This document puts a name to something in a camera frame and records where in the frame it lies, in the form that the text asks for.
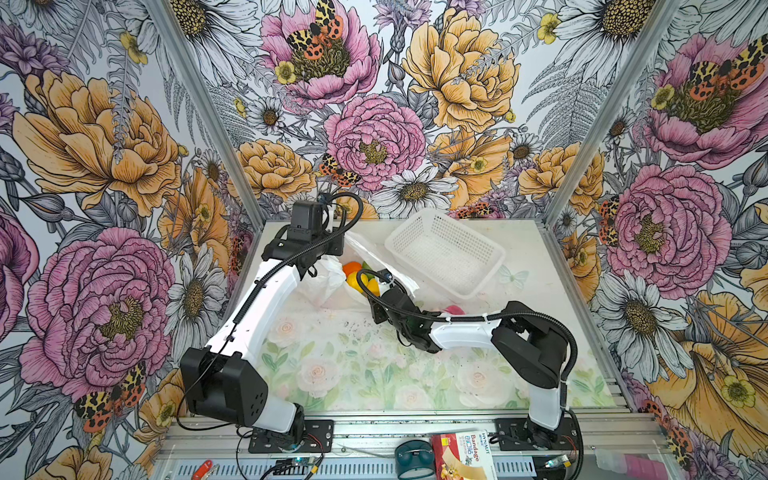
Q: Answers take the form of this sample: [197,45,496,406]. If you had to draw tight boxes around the white plastic bag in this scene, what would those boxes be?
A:
[296,233,420,309]

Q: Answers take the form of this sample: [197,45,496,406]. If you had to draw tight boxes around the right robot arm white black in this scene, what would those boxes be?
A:
[361,283,578,450]

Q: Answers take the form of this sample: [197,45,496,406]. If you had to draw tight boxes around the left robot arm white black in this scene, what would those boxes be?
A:
[180,200,347,443]

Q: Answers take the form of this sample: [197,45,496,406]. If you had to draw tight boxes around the pink toy food piece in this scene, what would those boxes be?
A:
[443,305,465,316]

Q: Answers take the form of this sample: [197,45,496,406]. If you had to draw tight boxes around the orange toy orange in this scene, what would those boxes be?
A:
[342,261,363,277]

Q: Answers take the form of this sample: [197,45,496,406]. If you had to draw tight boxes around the white plastic mesh basket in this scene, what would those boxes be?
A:
[384,208,506,300]

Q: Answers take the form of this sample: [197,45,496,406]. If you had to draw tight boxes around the teal round tape dispenser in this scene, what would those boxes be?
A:
[395,439,435,480]

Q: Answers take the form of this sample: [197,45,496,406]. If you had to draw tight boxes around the red white bandage box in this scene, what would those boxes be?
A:
[431,430,497,480]

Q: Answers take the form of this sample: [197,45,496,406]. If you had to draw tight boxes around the pink transparent packet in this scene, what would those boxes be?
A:
[594,449,669,480]

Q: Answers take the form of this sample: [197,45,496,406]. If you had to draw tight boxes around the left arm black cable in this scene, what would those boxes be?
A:
[176,190,365,433]

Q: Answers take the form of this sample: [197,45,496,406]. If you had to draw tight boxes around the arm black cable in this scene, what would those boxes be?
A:
[176,190,365,433]
[355,268,584,480]

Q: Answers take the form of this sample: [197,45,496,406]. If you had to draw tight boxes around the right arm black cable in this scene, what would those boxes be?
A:
[355,268,584,480]

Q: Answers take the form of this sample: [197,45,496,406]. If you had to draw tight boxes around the aluminium corner post left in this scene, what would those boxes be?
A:
[147,1,266,231]

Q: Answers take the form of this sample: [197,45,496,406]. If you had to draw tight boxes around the aluminium corner post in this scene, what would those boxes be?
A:
[147,1,266,231]
[542,0,680,227]

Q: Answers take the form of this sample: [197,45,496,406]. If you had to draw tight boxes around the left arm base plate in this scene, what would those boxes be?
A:
[248,419,335,454]

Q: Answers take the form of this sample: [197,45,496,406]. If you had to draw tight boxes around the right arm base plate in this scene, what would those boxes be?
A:
[494,413,583,451]

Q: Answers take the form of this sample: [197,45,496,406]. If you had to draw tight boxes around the red handled tool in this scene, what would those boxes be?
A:
[191,460,215,480]

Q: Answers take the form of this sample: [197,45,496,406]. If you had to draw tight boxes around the aluminium corner post right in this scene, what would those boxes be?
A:
[542,0,680,227]

